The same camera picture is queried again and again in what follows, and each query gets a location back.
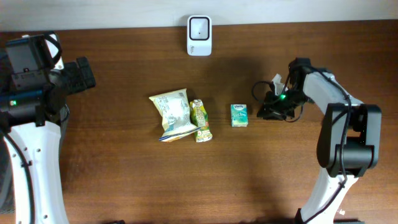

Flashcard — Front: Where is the teal Kleenex tissue pack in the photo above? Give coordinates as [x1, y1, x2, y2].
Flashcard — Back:
[231, 104, 248, 127]

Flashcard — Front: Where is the green juice carton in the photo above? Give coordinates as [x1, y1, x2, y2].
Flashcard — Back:
[190, 100, 213, 142]

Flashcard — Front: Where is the yellow white snack bag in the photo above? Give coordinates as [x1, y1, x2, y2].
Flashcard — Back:
[149, 88, 199, 142]

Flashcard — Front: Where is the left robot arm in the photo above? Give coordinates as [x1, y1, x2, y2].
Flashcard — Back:
[1, 32, 96, 223]

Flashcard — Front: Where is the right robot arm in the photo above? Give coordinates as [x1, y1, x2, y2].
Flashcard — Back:
[257, 58, 382, 223]

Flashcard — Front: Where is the white barcode scanner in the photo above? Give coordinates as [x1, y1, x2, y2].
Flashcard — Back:
[187, 15, 213, 57]

